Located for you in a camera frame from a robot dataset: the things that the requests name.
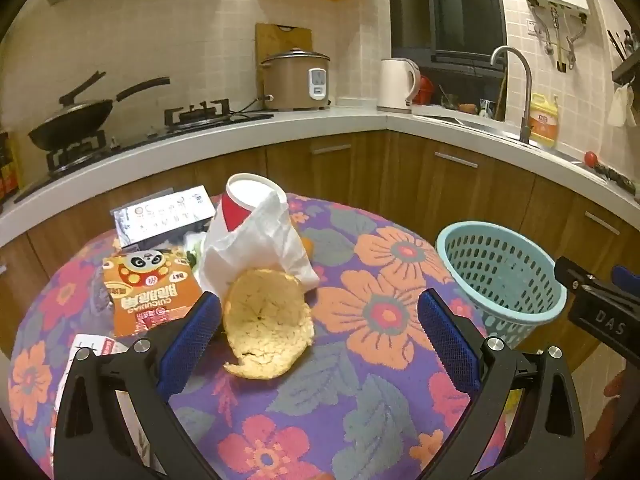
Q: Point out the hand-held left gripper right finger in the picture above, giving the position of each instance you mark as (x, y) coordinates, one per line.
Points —
(447, 345)

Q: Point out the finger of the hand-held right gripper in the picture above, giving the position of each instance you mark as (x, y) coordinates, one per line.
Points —
(627, 277)
(572, 272)

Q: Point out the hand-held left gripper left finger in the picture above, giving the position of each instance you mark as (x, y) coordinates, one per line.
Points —
(190, 345)

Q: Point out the teal plastic basket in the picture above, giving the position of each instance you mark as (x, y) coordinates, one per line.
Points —
(500, 270)

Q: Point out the yellow pomelo peel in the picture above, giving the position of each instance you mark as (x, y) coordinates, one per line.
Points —
(265, 320)

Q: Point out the red paper cup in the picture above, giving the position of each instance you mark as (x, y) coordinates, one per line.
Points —
(237, 212)

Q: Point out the orange panda snack packet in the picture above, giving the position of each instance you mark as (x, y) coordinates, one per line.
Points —
(150, 300)

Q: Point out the white paper packet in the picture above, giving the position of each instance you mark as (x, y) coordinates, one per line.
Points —
(95, 344)

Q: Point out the red tomato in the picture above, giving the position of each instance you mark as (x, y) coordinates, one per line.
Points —
(591, 158)

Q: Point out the floral tablecloth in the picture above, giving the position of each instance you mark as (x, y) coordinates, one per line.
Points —
(350, 410)

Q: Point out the white paper tissue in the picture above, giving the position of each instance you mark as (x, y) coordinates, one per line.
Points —
(280, 245)

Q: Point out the silver white carton box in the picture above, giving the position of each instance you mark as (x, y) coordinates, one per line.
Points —
(160, 212)

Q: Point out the yellow dish soap bottle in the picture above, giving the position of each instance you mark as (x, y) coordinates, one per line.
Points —
(544, 125)

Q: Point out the steel sink faucet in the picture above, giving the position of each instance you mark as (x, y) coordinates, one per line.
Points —
(525, 110)

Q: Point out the hanging white cloth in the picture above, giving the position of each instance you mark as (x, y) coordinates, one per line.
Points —
(622, 107)

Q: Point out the steel sink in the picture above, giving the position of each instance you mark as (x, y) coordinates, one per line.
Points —
(480, 127)

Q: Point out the wooden base cabinets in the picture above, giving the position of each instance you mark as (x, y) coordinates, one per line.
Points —
(400, 170)

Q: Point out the black gas stove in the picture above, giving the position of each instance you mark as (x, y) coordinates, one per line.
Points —
(200, 120)

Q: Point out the red jar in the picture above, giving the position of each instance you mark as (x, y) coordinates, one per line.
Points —
(425, 91)

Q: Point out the black wok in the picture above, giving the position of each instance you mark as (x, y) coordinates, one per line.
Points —
(70, 125)

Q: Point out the sauce bottles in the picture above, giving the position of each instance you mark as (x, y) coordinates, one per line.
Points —
(7, 170)

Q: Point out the white kitchen countertop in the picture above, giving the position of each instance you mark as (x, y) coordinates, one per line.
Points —
(325, 120)

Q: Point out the white electric kettle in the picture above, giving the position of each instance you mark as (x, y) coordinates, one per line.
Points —
(395, 85)

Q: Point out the brown rice cooker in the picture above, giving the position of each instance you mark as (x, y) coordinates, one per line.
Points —
(290, 82)

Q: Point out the dark window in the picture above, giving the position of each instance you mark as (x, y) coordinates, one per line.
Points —
(450, 5)

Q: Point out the wooden cutting board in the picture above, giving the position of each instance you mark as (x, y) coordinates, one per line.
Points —
(280, 37)

